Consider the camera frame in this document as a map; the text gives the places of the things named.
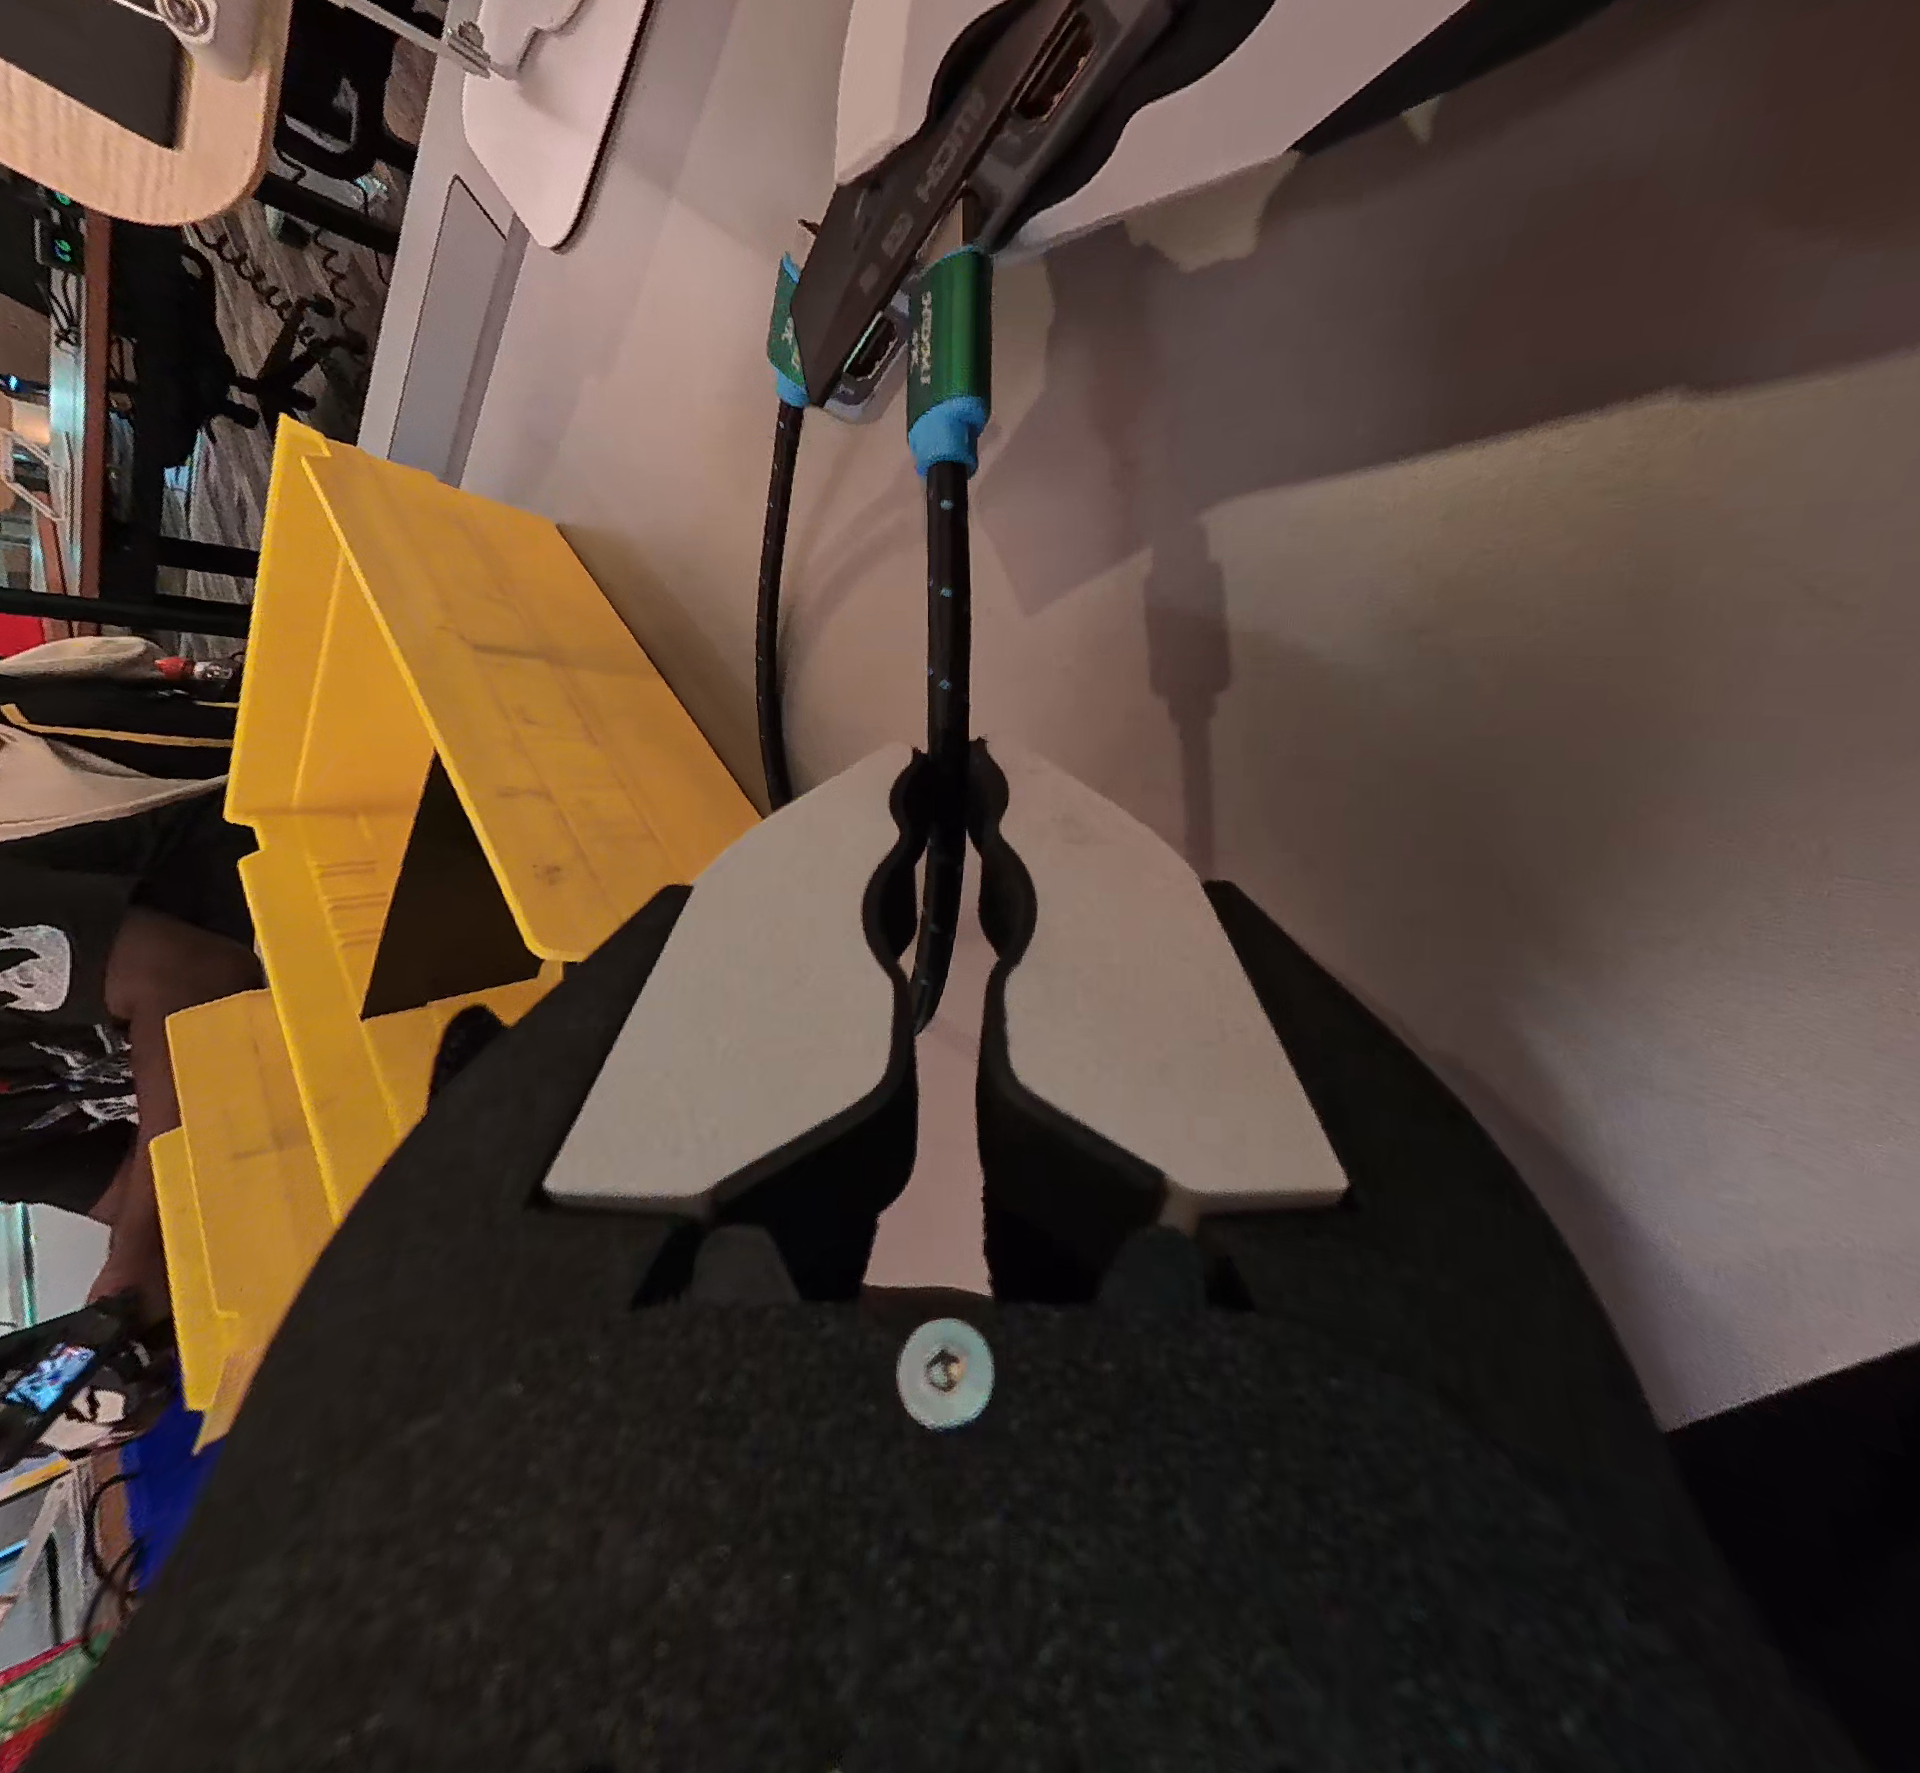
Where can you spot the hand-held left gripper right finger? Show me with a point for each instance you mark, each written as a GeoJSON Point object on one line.
{"type": "Point", "coordinates": [1155, 1039]}

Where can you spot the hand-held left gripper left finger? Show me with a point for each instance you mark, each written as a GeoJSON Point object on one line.
{"type": "Point", "coordinates": [736, 1052]}

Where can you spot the slim black multiport hub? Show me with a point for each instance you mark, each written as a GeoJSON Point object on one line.
{"type": "Point", "coordinates": [900, 214]}

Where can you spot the yellow plastic bin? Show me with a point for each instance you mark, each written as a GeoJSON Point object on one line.
{"type": "Point", "coordinates": [495, 694]}

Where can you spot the grey desk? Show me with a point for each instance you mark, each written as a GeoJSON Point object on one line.
{"type": "Point", "coordinates": [1500, 752]}

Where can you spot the black bin divider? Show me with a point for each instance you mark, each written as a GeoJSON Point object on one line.
{"type": "Point", "coordinates": [450, 935]}

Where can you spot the white lamp base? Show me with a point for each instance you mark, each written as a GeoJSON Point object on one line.
{"type": "Point", "coordinates": [602, 79]}

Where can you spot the blue plastic bin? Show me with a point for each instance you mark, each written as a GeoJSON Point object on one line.
{"type": "Point", "coordinates": [157, 1488]}

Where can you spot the black smartphone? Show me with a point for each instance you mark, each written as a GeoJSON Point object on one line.
{"type": "Point", "coordinates": [53, 1376]}

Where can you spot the wood-framed black partition panel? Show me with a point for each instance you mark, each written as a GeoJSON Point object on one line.
{"type": "Point", "coordinates": [90, 33]}

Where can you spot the wooden table black legs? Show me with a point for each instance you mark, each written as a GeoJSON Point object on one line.
{"type": "Point", "coordinates": [83, 424]}

